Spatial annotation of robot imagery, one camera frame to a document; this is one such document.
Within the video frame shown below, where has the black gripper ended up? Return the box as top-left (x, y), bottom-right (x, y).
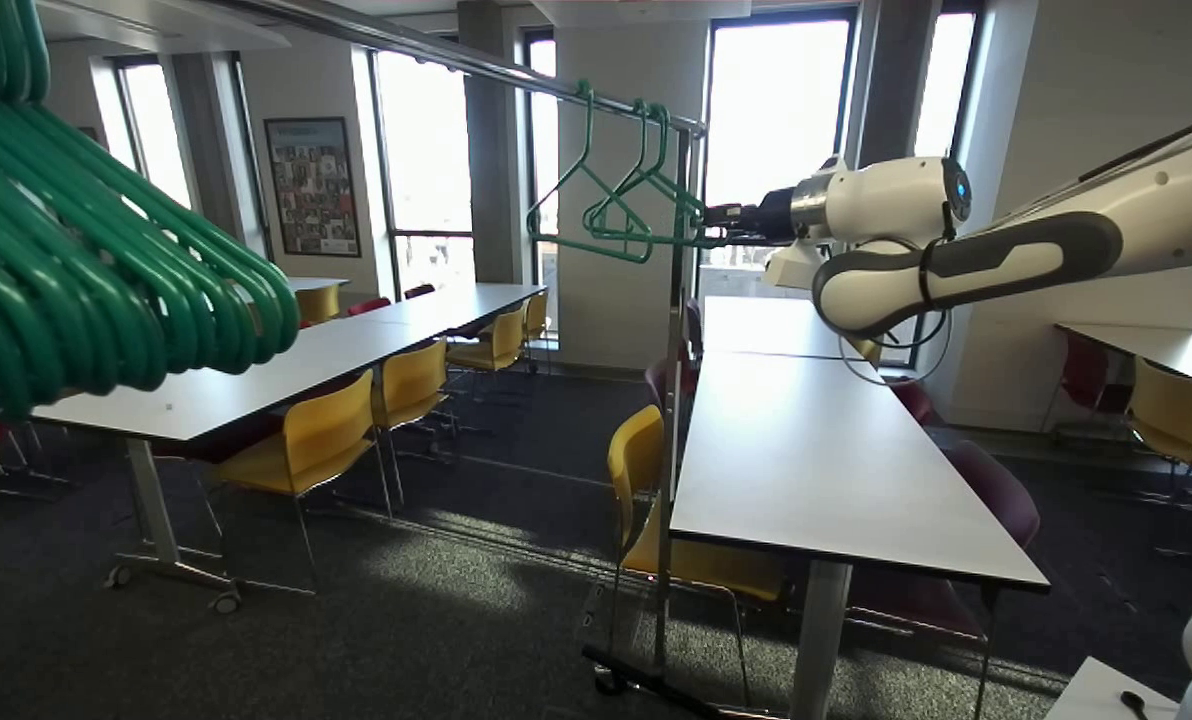
top-left (706, 189), bottom-right (825, 243)

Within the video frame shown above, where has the green plastic hanger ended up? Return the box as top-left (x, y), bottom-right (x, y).
top-left (528, 83), bottom-right (706, 263)
top-left (584, 103), bottom-right (700, 250)

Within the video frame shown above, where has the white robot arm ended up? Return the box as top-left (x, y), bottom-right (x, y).
top-left (706, 125), bottom-right (1192, 335)

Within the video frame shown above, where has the yellow chair near table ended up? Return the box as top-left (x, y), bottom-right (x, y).
top-left (605, 406), bottom-right (794, 611)

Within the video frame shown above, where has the yellow chair table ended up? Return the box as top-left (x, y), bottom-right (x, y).
top-left (212, 368), bottom-right (376, 512)
top-left (605, 406), bottom-right (794, 611)

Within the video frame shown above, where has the far yellow chair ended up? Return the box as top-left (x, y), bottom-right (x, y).
top-left (450, 296), bottom-right (545, 371)

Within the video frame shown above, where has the yellow chair right side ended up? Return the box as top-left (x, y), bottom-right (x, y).
top-left (1123, 361), bottom-right (1192, 479)

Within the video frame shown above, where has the yellow chair left table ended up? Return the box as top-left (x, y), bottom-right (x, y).
top-left (212, 368), bottom-right (376, 512)

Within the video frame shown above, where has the bunch of green hangers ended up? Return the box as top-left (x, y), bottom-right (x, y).
top-left (0, 0), bottom-right (299, 417)

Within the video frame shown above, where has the framed wall picture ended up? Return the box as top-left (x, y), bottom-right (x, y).
top-left (263, 115), bottom-right (361, 258)

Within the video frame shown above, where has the black clothes rail frame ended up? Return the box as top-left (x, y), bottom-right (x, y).
top-left (212, 0), bottom-right (775, 720)

